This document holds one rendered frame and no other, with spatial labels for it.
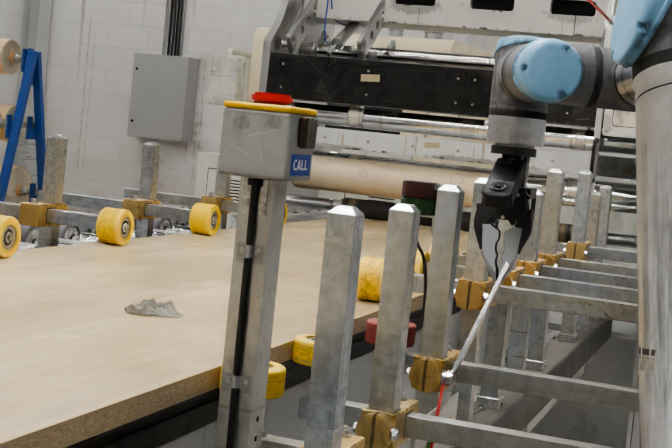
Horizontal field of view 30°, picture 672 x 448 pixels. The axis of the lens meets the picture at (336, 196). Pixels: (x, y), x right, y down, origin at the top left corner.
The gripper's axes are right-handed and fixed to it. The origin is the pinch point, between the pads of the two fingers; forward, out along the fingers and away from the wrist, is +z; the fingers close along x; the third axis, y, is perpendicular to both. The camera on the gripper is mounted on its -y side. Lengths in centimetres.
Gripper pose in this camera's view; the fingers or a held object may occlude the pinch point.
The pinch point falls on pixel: (497, 274)
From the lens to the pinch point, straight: 195.5
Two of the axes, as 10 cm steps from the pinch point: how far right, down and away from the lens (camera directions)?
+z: -1.0, 9.9, 0.5
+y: 3.2, -0.1, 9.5
